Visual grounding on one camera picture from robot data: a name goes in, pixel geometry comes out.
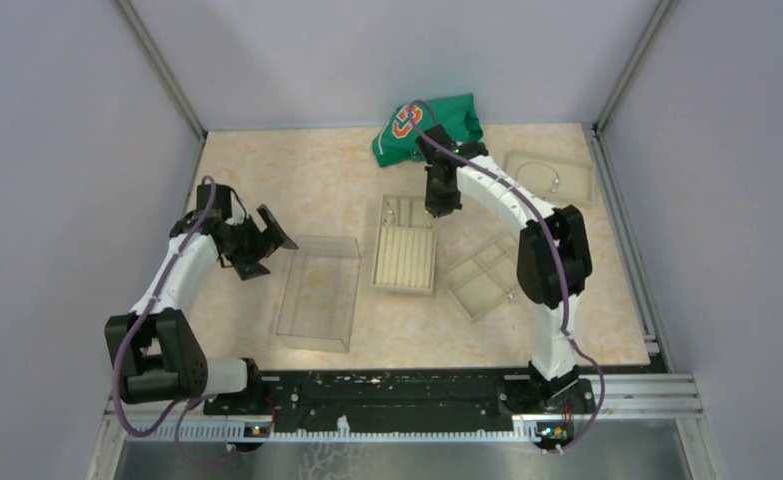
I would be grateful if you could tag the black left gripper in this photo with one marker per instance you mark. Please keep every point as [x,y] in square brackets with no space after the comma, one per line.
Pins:
[249,266]

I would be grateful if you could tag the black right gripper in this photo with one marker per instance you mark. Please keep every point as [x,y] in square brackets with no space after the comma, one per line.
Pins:
[439,208]

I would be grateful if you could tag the clear acrylic box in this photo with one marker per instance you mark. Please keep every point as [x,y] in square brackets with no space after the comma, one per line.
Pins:
[318,306]

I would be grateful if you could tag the beige ring roll tray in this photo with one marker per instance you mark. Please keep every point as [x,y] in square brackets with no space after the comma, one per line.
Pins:
[406,246]

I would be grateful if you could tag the beige four-compartment tray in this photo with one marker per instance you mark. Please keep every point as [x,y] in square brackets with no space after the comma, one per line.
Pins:
[485,280]

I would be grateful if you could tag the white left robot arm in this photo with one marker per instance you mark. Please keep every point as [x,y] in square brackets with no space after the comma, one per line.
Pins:
[154,352]

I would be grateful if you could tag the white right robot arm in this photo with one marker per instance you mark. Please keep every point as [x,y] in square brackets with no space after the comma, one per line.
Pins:
[553,254]

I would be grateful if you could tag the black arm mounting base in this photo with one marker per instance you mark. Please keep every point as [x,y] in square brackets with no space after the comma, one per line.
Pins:
[422,401]

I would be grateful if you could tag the green cloth with orange logo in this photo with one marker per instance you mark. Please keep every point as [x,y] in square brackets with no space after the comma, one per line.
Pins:
[396,141]

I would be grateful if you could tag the aluminium front frame rail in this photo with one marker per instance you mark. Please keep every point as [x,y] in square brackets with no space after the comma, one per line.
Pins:
[644,396]

